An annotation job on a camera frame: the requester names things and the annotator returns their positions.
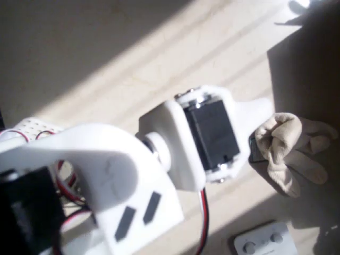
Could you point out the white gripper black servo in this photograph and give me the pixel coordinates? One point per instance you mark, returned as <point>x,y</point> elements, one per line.
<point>210,133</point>

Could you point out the cream knitted work glove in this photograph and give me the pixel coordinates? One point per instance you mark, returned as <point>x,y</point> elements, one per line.
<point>281,148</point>

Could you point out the white device with round knobs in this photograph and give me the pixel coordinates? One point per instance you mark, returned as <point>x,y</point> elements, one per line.
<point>261,241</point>

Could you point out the green-bordered white card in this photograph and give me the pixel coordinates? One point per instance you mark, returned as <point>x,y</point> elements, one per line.
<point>256,155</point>

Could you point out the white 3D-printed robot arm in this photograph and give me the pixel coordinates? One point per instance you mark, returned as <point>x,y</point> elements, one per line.
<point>106,164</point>

